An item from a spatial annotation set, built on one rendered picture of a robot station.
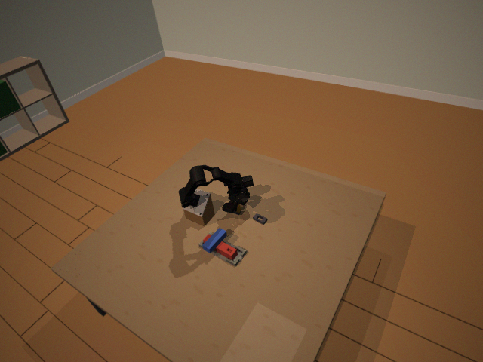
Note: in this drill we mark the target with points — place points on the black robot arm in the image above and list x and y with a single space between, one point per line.
234 181

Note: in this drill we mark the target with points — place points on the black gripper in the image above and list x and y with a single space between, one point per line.
232 205

